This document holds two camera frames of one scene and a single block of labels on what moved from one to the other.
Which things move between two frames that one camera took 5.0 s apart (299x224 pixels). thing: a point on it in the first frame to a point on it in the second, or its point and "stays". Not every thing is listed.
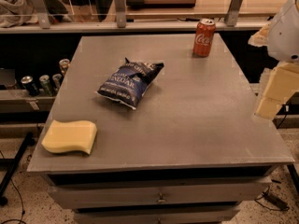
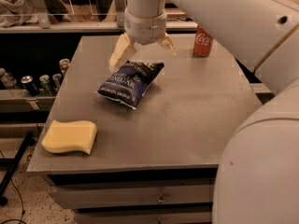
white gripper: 285,36 to 145,29
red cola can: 204,37 stays
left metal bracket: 39,6 stays
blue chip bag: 127,84 stays
